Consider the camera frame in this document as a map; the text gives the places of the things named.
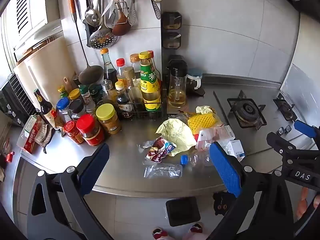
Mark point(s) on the black countertop oven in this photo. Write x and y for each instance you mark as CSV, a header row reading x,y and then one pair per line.
x,y
13,100

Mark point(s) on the tall dark soy sauce bottle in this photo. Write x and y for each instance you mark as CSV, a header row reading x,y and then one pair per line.
x,y
108,67

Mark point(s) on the glass oil dispenser black lid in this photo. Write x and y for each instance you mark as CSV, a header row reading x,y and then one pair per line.
x,y
177,87

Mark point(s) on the blue lid jar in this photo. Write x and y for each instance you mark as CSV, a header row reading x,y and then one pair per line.
x,y
62,105

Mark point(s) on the dark vinegar bottle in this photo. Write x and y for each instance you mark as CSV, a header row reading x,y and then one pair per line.
x,y
45,106

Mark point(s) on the yellow cap bottle red lid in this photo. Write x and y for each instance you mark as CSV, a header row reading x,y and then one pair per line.
x,y
153,57

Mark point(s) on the glass cruet with steel cap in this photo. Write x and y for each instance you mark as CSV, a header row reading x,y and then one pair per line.
x,y
108,93

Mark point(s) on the large yellow lid jar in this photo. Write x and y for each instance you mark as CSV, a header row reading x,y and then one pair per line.
x,y
109,120

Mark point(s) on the pink and white plastic packaging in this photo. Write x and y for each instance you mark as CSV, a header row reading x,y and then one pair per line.
x,y
207,140

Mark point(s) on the white and blue medicine box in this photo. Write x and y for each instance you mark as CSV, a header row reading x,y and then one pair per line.
x,y
236,150

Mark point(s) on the person's right hand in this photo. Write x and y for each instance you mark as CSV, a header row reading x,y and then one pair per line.
x,y
303,202

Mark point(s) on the pale bottle with gold cap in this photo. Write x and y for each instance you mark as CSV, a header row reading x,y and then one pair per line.
x,y
132,85

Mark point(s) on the white cutting board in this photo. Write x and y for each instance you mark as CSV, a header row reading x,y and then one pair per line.
x,y
47,80

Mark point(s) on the steel slotted skimmer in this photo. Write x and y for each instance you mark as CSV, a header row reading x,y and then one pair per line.
x,y
102,38

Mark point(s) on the black trash bin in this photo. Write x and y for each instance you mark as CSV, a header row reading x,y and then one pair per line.
x,y
182,212

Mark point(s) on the large yellow paper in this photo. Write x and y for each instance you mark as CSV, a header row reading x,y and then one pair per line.
x,y
176,135

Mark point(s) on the small dark bottle yellow cap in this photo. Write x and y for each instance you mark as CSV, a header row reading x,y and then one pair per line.
x,y
123,100

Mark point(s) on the slotted steel spatula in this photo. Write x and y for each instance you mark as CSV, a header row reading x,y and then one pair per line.
x,y
156,10

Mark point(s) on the small yellow lid jar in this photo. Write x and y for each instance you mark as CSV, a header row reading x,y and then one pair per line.
x,y
75,95

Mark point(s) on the clear bottle with blue cap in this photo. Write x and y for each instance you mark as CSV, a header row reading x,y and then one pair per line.
x,y
196,159

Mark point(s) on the silver foil splash guard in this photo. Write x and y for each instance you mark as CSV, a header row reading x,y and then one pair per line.
x,y
300,85

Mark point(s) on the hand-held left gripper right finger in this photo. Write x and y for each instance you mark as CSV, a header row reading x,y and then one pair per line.
x,y
225,170

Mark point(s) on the clear plastic packet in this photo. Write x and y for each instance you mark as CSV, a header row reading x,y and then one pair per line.
x,y
162,171

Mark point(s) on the small yellow crumpled paper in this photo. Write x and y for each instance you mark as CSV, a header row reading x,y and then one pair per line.
x,y
203,109

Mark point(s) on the small red lid jar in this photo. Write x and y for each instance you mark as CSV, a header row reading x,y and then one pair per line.
x,y
73,133

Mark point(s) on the large green label oil bottle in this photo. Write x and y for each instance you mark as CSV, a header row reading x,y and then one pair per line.
x,y
149,85

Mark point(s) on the large red lid jar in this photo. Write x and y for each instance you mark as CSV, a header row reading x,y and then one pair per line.
x,y
90,131

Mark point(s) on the yellow foam fruit net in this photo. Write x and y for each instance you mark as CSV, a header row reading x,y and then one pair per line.
x,y
201,121

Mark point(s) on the red food box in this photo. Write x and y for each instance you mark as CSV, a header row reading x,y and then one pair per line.
x,y
31,136

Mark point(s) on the brown wooden spoon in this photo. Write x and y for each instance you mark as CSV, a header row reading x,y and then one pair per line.
x,y
121,25

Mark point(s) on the silver foil wrapper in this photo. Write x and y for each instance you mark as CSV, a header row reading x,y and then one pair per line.
x,y
145,144

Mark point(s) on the red snack wrapper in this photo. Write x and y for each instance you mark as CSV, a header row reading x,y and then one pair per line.
x,y
160,151

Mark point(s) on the black wall spice box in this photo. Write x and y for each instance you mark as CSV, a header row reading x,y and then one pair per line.
x,y
171,21
171,40

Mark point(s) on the pink fleece clothing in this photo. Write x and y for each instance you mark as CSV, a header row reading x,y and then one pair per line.
x,y
193,237

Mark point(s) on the steel gas stove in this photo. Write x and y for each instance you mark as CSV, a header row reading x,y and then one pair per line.
x,y
252,130

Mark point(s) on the patterned oven mitt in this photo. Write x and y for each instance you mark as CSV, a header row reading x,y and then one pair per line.
x,y
45,136

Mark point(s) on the green cap spice bottle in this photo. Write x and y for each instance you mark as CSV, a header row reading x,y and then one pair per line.
x,y
85,95

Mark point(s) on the black lid jar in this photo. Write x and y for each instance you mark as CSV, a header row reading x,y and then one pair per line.
x,y
76,110

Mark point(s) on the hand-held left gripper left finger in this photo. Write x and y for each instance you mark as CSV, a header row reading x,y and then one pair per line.
x,y
95,170

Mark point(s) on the red cap sauce bottle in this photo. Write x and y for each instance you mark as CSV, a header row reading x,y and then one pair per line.
x,y
120,71

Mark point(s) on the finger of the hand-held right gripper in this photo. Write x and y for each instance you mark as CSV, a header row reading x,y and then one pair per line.
x,y
287,146
303,128

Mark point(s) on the orange cap bottle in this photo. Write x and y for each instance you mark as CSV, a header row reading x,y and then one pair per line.
x,y
135,62

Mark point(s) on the black cat shaped mat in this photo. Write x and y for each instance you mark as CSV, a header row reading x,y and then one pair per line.
x,y
221,202

